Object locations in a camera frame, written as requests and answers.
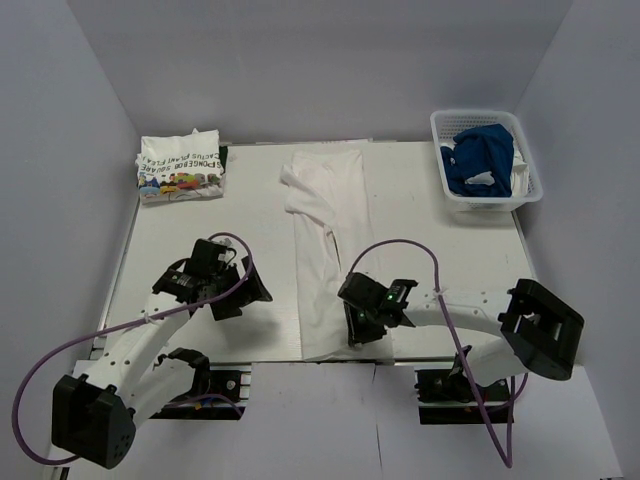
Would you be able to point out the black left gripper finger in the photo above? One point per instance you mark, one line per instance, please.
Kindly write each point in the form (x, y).
(226, 309)
(253, 288)

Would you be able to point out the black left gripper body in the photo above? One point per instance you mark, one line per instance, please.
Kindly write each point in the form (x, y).
(228, 277)

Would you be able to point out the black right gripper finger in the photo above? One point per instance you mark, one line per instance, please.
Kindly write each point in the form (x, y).
(367, 333)
(352, 320)

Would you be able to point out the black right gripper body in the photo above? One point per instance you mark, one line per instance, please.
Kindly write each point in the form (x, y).
(368, 313)

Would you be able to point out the white red print t shirt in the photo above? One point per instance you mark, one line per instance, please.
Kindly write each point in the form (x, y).
(327, 198)

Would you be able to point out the blue t shirt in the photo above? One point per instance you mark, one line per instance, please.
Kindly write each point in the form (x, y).
(480, 162)

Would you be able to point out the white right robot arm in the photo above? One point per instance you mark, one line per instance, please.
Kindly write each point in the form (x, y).
(532, 331)

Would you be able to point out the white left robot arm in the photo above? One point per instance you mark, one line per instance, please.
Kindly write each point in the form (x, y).
(96, 414)

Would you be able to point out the folded white cartoon t shirt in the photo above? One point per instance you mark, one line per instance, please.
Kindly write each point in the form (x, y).
(180, 168)

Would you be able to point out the white plastic basket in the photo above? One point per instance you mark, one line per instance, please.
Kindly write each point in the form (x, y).
(525, 182)

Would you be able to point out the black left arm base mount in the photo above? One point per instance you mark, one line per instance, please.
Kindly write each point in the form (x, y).
(217, 392)

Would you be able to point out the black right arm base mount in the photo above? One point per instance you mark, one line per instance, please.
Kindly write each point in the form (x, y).
(445, 397)

